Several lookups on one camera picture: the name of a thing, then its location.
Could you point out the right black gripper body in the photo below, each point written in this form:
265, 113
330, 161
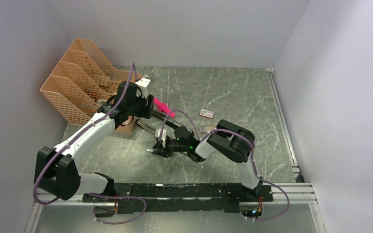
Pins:
171, 146

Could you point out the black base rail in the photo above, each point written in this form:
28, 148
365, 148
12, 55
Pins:
153, 197

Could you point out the orange mesh file organizer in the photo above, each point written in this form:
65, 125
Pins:
81, 81

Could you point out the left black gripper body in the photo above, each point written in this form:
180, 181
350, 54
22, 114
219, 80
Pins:
139, 108

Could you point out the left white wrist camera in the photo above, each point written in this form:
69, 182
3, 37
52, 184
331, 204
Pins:
142, 87

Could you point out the brown cardboard staple tray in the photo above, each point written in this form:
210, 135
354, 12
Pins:
207, 128

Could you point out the red white staple box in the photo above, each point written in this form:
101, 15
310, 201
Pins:
206, 113

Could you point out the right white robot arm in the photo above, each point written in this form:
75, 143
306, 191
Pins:
233, 141

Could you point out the beige black stapler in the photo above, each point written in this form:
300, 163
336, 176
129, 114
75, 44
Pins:
145, 126

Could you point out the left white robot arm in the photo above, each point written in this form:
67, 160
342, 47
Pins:
56, 168

